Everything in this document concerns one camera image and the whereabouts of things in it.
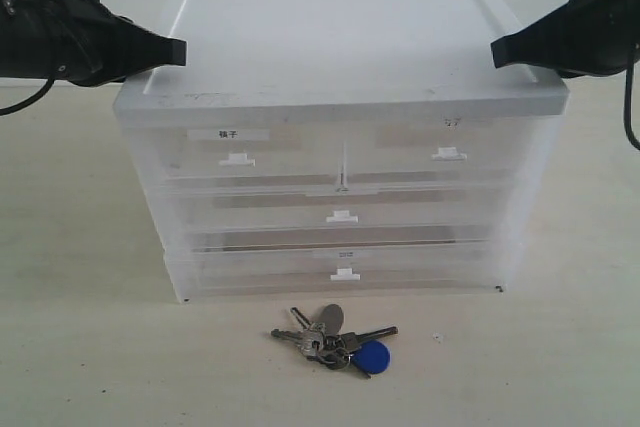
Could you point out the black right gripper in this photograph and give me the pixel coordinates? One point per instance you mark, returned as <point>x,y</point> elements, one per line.
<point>605,34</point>

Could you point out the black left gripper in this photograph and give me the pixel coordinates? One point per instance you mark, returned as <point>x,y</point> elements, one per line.
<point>79,41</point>

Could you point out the key bunch with blue tag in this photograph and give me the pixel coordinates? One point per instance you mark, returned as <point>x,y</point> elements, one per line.
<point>322,340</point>

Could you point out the white translucent drawer cabinet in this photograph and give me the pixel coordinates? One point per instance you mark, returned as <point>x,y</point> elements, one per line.
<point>261,63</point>

